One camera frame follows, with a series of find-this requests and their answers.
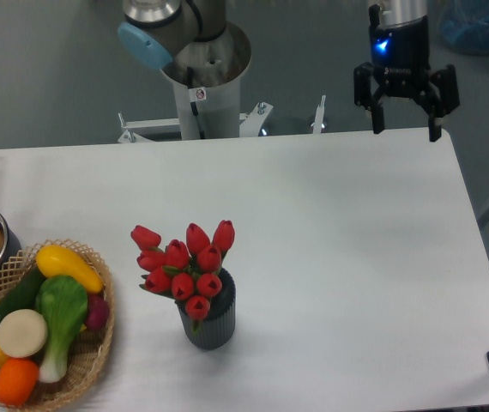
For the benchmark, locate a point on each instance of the white round radish slice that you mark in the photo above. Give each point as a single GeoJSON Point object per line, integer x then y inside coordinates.
{"type": "Point", "coordinates": [23, 333]}

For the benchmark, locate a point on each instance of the dark green cucumber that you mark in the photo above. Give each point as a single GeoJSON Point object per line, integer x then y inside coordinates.
{"type": "Point", "coordinates": [23, 294]}

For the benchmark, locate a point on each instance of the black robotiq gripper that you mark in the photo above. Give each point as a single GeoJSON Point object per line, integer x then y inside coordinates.
{"type": "Point", "coordinates": [399, 67]}

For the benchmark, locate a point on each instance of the blue plastic bag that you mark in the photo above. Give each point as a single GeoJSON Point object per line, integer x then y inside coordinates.
{"type": "Point", "coordinates": [464, 26]}

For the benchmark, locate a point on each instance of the yellow squash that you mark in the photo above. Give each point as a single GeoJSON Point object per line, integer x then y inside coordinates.
{"type": "Point", "coordinates": [56, 260]}

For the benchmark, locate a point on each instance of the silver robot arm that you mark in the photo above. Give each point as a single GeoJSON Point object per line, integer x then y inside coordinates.
{"type": "Point", "coordinates": [155, 32]}

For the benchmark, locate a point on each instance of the orange fruit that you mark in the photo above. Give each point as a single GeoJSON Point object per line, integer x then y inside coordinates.
{"type": "Point", "coordinates": [17, 380]}

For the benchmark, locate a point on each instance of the white metal base frame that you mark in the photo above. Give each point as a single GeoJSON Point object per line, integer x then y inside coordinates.
{"type": "Point", "coordinates": [227, 122]}

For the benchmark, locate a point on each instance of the purple red onion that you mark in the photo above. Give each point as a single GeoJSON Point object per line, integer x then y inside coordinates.
{"type": "Point", "coordinates": [98, 313]}

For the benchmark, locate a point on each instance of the woven wicker basket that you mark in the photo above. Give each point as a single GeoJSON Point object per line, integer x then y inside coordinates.
{"type": "Point", "coordinates": [88, 353]}

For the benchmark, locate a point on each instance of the red tulip bouquet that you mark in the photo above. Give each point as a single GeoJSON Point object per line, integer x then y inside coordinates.
{"type": "Point", "coordinates": [189, 271]}

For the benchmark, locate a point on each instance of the dark grey ribbed vase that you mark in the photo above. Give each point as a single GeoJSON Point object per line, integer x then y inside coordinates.
{"type": "Point", "coordinates": [217, 328]}

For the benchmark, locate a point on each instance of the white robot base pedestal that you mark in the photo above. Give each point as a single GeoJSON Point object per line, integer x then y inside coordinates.
{"type": "Point", "coordinates": [209, 73]}

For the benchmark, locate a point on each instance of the green bok choy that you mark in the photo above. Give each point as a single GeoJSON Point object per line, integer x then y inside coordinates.
{"type": "Point", "coordinates": [63, 303]}

